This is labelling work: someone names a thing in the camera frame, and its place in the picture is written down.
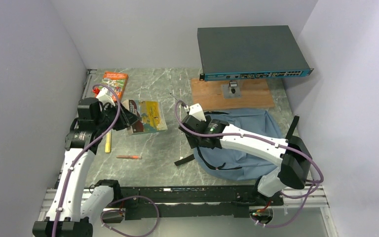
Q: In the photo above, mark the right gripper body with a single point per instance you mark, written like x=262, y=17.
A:
x=194, y=142

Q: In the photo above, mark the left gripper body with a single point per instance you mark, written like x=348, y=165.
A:
x=107, y=118

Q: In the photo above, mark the yellow teal paperback book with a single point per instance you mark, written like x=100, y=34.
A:
x=150, y=114

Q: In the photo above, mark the blue student backpack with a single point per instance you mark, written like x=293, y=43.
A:
x=252, y=146

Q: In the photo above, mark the orange green treehouse book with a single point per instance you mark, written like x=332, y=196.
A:
x=116, y=81

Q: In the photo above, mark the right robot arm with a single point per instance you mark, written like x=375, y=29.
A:
x=293, y=172

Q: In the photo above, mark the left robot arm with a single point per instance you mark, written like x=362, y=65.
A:
x=69, y=215

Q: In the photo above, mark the yellow highlighter marker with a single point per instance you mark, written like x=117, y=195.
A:
x=108, y=143

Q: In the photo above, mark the orange pen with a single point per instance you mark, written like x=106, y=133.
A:
x=128, y=157

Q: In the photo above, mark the yellow black screwdriver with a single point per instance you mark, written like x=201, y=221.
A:
x=180, y=101

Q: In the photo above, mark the wooden board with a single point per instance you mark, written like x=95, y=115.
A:
x=255, y=93

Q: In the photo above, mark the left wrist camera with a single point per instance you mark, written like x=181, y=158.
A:
x=105, y=96

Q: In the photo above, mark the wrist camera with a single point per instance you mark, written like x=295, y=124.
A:
x=105, y=96
x=197, y=112

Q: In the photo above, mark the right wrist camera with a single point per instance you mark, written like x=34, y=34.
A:
x=197, y=112

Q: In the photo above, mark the metal stand mount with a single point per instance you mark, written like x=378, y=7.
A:
x=231, y=90

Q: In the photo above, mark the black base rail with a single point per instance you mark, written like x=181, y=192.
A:
x=191, y=201

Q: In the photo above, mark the grey network switch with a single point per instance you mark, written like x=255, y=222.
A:
x=252, y=52

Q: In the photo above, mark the aluminium side rail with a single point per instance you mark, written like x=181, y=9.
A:
x=89, y=74

